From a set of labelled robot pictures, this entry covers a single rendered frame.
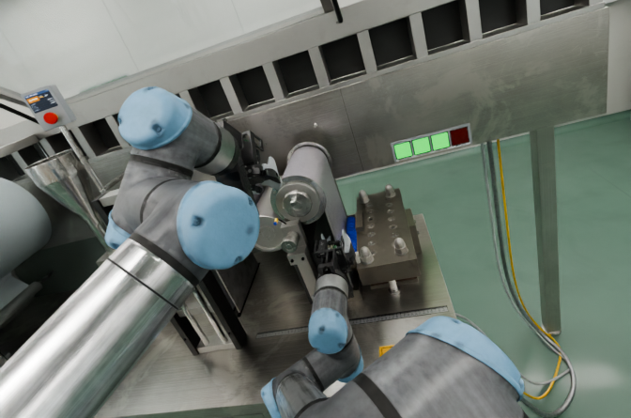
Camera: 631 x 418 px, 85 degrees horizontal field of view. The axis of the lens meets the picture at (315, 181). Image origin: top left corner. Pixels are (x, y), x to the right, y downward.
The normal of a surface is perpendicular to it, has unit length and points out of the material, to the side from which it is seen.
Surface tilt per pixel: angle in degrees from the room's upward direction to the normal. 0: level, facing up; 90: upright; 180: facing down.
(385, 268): 90
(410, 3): 90
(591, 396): 0
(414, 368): 4
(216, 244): 90
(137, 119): 50
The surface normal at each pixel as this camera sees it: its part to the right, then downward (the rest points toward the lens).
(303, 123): -0.10, 0.44
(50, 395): 0.47, -0.24
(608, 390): -0.30, -0.87
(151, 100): -0.28, -0.21
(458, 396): 0.05, -0.47
